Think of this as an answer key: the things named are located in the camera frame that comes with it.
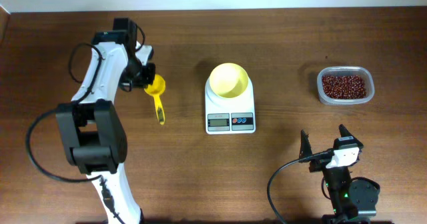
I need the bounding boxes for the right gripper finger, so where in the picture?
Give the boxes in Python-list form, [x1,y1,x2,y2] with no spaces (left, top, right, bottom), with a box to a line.
[299,129,313,163]
[338,124,364,148]

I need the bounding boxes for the yellow measuring scoop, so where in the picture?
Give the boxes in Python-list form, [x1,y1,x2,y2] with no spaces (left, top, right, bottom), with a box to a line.
[144,74,166,125]

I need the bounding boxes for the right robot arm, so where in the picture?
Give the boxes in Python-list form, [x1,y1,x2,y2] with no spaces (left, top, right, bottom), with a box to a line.
[299,124,380,224]

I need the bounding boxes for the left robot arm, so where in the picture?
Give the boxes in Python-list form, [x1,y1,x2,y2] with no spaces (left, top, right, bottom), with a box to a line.
[55,18,156,223]

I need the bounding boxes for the yellow plastic bowl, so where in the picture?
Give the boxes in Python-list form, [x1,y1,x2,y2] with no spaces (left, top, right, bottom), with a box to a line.
[208,63,250,99]

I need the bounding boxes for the white digital kitchen scale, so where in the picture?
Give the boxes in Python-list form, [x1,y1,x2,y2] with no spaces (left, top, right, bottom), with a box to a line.
[205,79,256,135]

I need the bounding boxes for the red beans in container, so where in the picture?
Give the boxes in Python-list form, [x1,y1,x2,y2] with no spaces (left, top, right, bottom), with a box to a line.
[322,75,366,99]

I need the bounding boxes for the clear plastic container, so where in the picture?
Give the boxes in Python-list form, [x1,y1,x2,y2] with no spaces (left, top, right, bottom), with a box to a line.
[317,66,375,105]

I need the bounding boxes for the right black cable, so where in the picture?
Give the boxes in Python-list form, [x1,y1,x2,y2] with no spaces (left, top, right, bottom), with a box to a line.
[266,149,335,224]

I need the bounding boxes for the black cable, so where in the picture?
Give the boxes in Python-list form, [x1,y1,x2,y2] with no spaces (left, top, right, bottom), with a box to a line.
[25,42,126,224]
[266,149,335,224]

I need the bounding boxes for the left black cable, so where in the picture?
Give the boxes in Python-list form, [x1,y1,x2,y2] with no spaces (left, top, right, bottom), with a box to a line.
[25,42,126,224]

